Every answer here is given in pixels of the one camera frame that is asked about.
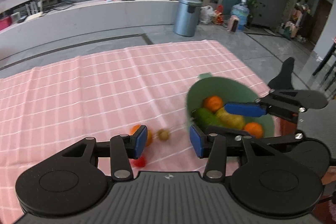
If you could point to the white marble tv cabinet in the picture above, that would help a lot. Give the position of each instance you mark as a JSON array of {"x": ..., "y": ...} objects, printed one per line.
[{"x": 92, "y": 19}]

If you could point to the small pink heater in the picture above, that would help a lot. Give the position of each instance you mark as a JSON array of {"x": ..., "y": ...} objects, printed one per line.
[{"x": 233, "y": 25}]

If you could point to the small red fruit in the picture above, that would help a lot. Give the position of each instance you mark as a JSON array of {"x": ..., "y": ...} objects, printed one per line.
[{"x": 140, "y": 161}]

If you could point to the red gift bag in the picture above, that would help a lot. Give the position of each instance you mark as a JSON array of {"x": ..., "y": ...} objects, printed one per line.
[{"x": 219, "y": 16}]

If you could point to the white wifi router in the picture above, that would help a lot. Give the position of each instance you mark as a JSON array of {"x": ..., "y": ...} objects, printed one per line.
[{"x": 32, "y": 8}]

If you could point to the dark chair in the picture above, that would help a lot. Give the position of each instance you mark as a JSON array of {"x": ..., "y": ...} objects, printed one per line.
[{"x": 325, "y": 64}]

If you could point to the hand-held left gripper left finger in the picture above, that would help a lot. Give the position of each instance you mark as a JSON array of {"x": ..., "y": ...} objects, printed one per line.
[{"x": 140, "y": 141}]

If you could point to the small brown-green plum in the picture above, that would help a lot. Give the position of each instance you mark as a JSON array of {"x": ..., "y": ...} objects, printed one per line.
[{"x": 163, "y": 134}]

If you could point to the grey sideboard cabinet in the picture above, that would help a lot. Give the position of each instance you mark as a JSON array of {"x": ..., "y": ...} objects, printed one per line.
[{"x": 267, "y": 7}]

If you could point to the green cucumber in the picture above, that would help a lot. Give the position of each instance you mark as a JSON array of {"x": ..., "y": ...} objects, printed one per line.
[{"x": 207, "y": 117}]

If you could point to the person's black sock foot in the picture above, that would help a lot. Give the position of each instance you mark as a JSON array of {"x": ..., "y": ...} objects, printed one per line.
[{"x": 283, "y": 77}]

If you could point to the blue-grey trash can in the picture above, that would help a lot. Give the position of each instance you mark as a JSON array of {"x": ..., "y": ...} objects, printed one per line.
[{"x": 187, "y": 16}]

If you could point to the white plastic bag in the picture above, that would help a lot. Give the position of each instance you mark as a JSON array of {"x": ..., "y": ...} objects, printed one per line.
[{"x": 207, "y": 15}]

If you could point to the blue water jug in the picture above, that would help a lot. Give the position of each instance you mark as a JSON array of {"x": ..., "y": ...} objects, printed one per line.
[{"x": 239, "y": 14}]

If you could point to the pink box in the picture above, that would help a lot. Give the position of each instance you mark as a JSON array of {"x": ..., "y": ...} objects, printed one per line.
[{"x": 5, "y": 23}]

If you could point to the orange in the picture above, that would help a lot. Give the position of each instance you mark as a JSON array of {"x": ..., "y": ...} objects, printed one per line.
[
  {"x": 150, "y": 138},
  {"x": 253, "y": 130},
  {"x": 212, "y": 103}
]

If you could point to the cluttered shelf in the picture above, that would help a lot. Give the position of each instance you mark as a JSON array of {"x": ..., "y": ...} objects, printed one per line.
[{"x": 296, "y": 22}]

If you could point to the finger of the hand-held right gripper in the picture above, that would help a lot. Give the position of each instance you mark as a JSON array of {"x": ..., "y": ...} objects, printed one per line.
[
  {"x": 244, "y": 109},
  {"x": 275, "y": 138}
]

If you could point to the green colander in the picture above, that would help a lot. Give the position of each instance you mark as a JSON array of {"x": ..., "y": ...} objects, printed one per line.
[{"x": 223, "y": 87}]

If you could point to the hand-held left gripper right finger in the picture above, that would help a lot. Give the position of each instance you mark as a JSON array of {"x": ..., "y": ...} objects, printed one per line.
[{"x": 198, "y": 144}]

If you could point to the large yellow-green pomelo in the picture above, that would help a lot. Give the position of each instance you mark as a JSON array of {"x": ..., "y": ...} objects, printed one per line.
[{"x": 232, "y": 120}]

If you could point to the pink checkered tablecloth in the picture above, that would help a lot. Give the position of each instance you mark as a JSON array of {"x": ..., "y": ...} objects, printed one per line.
[{"x": 78, "y": 95}]

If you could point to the small white device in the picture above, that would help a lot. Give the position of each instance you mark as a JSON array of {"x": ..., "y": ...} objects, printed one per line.
[{"x": 15, "y": 18}]

